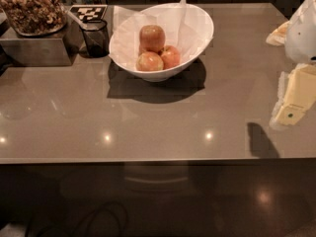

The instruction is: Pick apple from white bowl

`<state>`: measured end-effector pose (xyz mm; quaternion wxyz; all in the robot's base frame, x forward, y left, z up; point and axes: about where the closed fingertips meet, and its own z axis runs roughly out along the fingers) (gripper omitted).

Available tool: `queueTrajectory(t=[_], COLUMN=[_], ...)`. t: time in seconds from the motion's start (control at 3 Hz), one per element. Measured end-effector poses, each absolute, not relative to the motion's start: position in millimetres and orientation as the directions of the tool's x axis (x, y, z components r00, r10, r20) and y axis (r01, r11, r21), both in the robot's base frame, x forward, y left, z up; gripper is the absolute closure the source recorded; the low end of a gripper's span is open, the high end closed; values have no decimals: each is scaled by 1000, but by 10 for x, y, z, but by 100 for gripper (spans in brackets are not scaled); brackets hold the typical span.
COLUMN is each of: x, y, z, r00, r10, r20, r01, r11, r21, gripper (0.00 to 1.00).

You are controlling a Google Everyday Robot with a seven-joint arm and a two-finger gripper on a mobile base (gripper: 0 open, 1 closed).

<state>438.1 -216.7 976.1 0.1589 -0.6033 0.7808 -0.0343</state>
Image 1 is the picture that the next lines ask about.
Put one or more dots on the black mesh cup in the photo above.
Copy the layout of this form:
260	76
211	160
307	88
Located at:
96	38

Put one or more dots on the black white marker tag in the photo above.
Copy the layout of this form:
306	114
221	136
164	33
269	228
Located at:
88	13

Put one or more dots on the red apple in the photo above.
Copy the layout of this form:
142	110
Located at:
149	61
170	56
151	38

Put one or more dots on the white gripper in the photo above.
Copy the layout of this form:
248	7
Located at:
301	39

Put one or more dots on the white paper liner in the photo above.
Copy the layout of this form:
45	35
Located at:
191	33

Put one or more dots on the white spoon handle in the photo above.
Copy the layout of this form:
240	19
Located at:
77	20

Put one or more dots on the glass jar of nuts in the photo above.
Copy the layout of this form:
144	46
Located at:
34	18

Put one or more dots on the white ceramic bowl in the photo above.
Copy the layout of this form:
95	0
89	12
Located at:
158	73

